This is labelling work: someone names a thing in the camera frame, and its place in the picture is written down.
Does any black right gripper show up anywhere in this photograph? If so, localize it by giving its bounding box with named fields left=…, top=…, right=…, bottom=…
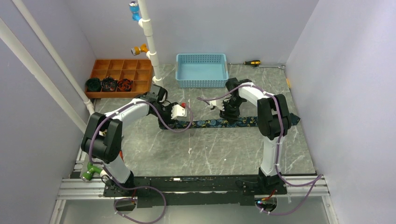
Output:
left=219, top=97, right=244, bottom=126

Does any dark blue patterned tie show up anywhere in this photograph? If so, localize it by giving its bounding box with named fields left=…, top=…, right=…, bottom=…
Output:
left=159, top=113, right=301, bottom=130

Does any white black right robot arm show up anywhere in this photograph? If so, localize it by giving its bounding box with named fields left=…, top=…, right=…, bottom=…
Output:
left=220, top=78, right=291, bottom=194

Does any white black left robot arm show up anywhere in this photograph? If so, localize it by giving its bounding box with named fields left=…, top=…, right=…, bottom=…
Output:
left=81, top=85, right=186, bottom=196

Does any orange wooden compartment tray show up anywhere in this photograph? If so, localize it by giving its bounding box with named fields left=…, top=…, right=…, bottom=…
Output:
left=85, top=59, right=153, bottom=98

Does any light blue plastic basket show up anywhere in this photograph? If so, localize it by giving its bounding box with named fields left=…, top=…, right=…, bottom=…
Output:
left=175, top=53, right=229, bottom=88

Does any orange valve nozzle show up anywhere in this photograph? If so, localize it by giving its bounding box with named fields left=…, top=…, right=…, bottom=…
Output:
left=131, top=44, right=149, bottom=56

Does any rolled dark green tie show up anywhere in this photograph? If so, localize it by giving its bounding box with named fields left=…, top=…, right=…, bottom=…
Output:
left=85, top=77, right=102, bottom=92

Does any white vertical PVC pipe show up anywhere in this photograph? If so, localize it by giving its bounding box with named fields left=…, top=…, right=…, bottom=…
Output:
left=138, top=0, right=164, bottom=87

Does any green valve nozzle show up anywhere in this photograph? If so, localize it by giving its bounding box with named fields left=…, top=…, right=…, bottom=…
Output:
left=81, top=162, right=103, bottom=182

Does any blue valve nozzle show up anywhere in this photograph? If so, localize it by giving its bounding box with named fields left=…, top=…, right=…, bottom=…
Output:
left=129, top=1, right=141, bottom=21

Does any white diagonal PVC pipe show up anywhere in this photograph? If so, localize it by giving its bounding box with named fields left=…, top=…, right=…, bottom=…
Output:
left=0, top=0, right=95, bottom=132

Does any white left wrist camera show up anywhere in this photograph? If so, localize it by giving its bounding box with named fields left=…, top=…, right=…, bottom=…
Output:
left=171, top=104, right=187, bottom=119

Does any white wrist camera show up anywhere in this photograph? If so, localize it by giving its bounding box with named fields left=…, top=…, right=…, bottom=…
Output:
left=208, top=99, right=224, bottom=111
left=171, top=104, right=187, bottom=119

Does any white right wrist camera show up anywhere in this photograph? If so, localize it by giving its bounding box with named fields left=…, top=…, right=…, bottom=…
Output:
left=208, top=99, right=224, bottom=111

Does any yellow black screwdriver at wall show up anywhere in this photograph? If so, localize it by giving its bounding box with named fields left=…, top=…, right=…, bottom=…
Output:
left=243, top=60, right=261, bottom=67

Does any silver spanner at wall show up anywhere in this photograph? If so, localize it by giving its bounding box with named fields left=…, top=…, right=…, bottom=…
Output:
left=252, top=64, right=285, bottom=70

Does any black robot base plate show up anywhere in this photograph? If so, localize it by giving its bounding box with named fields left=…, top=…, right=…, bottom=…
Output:
left=103, top=174, right=287, bottom=208

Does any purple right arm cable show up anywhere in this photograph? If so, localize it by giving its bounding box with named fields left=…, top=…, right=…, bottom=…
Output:
left=197, top=83, right=323, bottom=216

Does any aluminium rail frame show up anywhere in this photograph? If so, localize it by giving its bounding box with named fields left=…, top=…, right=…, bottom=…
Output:
left=49, top=145, right=339, bottom=224

